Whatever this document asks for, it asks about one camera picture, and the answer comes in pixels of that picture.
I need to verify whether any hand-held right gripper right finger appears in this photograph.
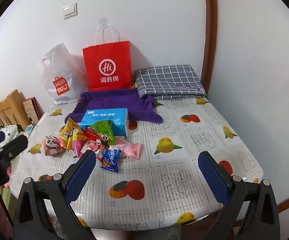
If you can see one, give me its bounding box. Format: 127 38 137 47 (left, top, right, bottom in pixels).
198 151 281 240

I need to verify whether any white plastic bag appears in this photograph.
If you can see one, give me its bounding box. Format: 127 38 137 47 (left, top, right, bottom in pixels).
37 42 89 105

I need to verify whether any purple towel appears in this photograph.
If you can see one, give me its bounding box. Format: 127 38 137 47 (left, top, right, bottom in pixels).
65 88 163 125

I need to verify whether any brown wooden door frame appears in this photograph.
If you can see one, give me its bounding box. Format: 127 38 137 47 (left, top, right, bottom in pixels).
200 0 218 90

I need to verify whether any green snack packet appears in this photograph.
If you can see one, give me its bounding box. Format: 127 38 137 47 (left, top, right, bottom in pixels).
92 120 116 147

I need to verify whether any yellow pink snack packet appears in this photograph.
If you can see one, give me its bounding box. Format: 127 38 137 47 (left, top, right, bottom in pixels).
67 130 88 158

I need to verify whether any white light switch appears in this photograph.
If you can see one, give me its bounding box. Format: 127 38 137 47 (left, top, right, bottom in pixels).
63 3 78 20

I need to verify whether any red paper bag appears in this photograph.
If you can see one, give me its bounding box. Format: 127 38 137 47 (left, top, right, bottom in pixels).
83 24 132 92

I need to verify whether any yellow orange snack packet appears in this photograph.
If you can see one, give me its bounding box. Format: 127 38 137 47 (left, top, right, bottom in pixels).
60 118 81 143

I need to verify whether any red white lychee snack packet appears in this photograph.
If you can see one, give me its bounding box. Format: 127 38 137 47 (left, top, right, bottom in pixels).
81 141 110 161

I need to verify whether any white black-spotted pillow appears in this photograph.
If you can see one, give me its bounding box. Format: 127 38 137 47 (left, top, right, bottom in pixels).
0 124 25 140

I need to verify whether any blue tissue pack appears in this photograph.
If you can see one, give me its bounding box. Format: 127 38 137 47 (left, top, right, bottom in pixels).
80 108 130 137

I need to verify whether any grey checked folded sheet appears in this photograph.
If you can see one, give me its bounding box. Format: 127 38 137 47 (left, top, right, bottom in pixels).
135 64 207 101

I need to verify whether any panda print snack packet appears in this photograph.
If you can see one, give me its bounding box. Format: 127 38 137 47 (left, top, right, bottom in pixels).
43 134 69 157

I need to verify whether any fruit print tablecloth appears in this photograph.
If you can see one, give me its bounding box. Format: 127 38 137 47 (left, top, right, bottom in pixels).
10 97 264 232

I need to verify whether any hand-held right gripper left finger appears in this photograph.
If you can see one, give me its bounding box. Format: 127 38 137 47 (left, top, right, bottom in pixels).
13 150 97 240

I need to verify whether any patterned cardboard box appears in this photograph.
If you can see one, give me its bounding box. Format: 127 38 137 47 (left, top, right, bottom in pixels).
23 97 44 125

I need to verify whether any blue snack packet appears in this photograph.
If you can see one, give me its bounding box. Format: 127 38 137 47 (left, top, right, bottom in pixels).
100 149 122 173

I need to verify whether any pink peach snack packet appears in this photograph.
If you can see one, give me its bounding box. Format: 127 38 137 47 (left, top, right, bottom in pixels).
120 142 143 160

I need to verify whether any wooden headboard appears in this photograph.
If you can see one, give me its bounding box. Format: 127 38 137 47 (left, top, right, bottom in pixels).
0 89 29 133

